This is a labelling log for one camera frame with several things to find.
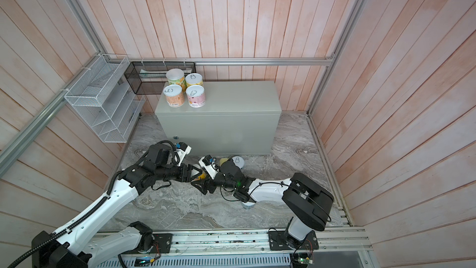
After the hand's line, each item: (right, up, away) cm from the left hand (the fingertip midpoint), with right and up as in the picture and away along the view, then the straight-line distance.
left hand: (196, 175), depth 75 cm
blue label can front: (+22, -14, +5) cm, 26 cm away
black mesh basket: (-25, +44, +13) cm, 53 cm away
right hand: (0, -1, +3) cm, 4 cm away
